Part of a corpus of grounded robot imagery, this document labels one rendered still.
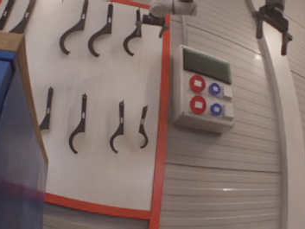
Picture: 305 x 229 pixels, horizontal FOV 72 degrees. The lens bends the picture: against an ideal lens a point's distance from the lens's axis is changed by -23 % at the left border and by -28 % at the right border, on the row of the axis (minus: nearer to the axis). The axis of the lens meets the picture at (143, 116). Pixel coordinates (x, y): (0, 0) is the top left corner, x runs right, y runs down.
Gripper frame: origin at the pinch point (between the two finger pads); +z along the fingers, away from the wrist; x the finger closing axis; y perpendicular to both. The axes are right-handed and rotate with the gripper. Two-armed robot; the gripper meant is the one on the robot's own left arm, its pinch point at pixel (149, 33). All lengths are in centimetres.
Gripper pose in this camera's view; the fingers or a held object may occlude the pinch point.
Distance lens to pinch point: 160.0
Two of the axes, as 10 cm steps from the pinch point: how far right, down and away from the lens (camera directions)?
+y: -0.6, -8.1, 5.8
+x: -9.8, -0.7, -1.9
